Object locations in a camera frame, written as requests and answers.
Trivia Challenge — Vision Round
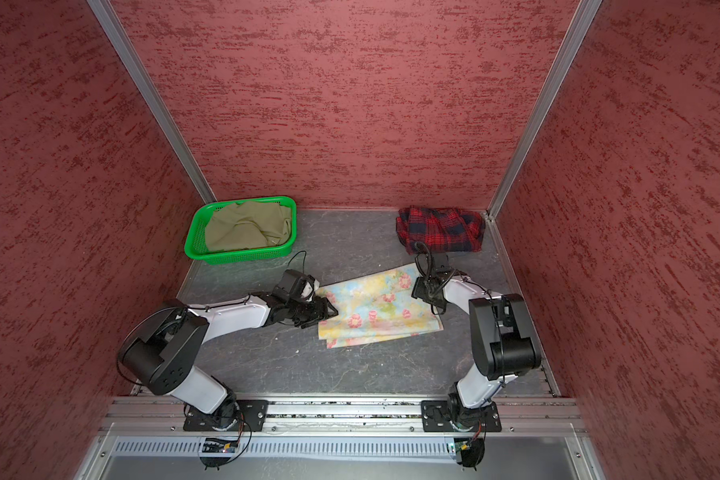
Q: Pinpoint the left aluminium corner post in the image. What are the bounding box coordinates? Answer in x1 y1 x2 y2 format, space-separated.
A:
87 0 217 203

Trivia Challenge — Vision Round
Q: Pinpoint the green plastic basket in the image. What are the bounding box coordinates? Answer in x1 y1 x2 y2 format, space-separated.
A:
185 196 298 265

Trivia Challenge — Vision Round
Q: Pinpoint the right aluminium corner post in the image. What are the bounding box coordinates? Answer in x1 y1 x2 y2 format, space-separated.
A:
487 0 602 223

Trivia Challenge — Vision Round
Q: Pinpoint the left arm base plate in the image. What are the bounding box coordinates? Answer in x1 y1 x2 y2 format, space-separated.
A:
183 399 269 434

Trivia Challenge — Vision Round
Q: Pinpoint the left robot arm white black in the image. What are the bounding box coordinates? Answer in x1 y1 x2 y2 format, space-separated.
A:
116 292 339 432

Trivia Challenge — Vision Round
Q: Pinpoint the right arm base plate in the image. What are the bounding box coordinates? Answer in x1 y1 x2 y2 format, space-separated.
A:
420 397 502 434

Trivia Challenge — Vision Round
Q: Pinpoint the red plaid skirt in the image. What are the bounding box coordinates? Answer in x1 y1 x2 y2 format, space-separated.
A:
395 206 486 255

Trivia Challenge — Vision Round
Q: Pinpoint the aluminium front rail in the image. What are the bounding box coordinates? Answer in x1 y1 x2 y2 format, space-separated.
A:
97 393 589 438

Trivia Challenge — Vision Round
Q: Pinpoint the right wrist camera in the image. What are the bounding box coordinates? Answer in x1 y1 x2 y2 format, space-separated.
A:
415 252 452 277

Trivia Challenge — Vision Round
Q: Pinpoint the aluminium corner post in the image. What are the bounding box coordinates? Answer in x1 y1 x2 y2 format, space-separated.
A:
87 0 217 203
487 0 602 223

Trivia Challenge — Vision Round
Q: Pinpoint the pastel floral skirt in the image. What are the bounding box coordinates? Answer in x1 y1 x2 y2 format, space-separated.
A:
318 264 443 349

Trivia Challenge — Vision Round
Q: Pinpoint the olive green garment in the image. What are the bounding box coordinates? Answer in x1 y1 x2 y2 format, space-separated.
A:
205 201 293 253

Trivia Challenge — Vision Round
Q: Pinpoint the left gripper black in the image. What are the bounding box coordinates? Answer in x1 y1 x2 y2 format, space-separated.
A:
287 296 339 328

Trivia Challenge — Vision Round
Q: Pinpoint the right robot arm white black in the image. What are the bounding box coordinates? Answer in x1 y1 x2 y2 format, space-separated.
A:
412 270 542 435

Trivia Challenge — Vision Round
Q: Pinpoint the slotted cable duct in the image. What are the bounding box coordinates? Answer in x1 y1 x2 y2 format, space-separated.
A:
110 436 456 462

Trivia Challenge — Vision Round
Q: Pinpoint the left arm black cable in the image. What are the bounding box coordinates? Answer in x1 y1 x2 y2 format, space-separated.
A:
115 248 310 469

